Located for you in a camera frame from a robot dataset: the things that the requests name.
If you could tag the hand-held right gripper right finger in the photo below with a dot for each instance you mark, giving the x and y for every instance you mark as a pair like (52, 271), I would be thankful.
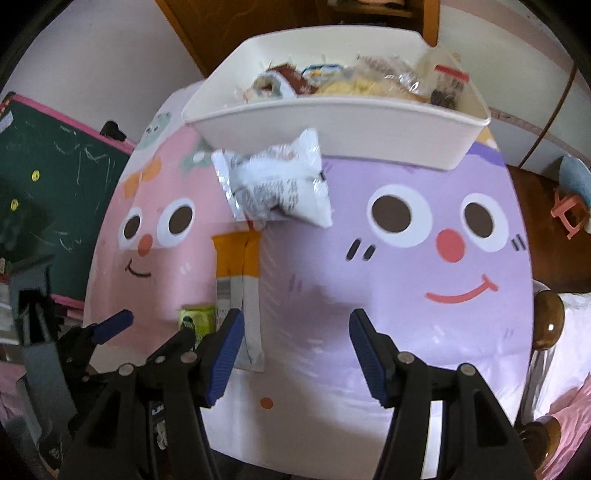
(369, 360)

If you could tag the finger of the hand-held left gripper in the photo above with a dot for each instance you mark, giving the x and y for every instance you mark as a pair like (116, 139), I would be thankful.
(113, 325)
(178, 341)

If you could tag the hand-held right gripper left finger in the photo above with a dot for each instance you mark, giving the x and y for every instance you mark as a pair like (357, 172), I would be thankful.
(224, 360)

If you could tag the green snack packet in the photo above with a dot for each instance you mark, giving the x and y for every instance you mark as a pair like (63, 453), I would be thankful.
(196, 318)

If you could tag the orange and white packet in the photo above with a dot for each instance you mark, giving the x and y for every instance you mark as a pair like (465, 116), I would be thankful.
(238, 258)

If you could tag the white snack packet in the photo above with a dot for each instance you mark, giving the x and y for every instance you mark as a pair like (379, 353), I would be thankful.
(277, 184)

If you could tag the white plastic bin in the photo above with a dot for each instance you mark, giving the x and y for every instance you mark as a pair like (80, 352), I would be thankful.
(346, 129)

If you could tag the white brown roll packet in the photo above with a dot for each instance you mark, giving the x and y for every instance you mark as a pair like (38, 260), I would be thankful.
(268, 87)

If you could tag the triangular yellow cake packet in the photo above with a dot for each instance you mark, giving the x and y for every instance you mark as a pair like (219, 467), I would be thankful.
(360, 88)

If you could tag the dark red snack packet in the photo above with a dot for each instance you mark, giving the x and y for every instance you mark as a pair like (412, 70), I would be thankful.
(291, 76)

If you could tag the small clear biscuit packet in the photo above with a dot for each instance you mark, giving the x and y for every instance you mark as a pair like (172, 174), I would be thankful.
(383, 69)

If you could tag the clear packet red strip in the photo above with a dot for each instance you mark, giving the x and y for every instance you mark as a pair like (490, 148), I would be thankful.
(445, 78)

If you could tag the blue rimmed snack packet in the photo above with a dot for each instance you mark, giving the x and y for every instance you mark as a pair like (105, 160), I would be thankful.
(323, 71)

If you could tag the black chalkboard knob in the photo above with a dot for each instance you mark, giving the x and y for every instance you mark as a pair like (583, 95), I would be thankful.
(113, 130)

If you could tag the pink and white bedding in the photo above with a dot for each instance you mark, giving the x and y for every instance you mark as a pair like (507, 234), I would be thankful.
(572, 415)

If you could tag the pink plastic stool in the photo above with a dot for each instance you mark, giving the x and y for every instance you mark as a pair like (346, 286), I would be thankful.
(570, 214)

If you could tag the blue cushion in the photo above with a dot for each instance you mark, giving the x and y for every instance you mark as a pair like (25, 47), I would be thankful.
(577, 177)

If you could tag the brown wooden door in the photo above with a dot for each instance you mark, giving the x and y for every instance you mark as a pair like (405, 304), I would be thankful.
(207, 32)

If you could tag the wooden corner shelf unit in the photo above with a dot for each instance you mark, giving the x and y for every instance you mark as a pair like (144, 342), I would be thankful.
(429, 18)

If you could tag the green chalkboard pink frame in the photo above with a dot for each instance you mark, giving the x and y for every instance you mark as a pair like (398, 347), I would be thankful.
(60, 184)

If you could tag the round wooden bed post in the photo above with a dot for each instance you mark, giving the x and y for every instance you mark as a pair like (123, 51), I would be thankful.
(540, 438)
(547, 318)

